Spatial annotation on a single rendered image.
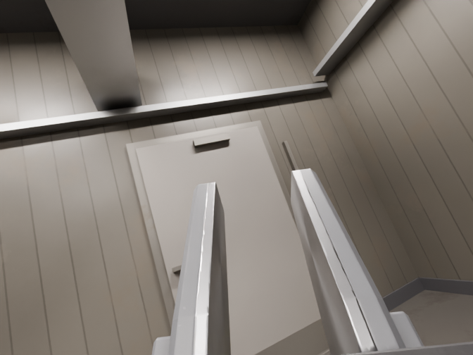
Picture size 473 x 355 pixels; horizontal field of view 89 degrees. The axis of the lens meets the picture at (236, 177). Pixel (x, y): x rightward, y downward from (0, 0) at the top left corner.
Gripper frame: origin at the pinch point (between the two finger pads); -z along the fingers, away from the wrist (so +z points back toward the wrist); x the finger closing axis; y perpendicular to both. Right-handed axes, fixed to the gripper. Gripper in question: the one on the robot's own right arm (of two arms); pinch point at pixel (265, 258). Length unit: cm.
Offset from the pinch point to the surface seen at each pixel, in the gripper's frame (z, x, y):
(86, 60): -173, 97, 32
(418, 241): -119, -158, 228
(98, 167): -156, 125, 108
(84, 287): -76, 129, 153
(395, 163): -175, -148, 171
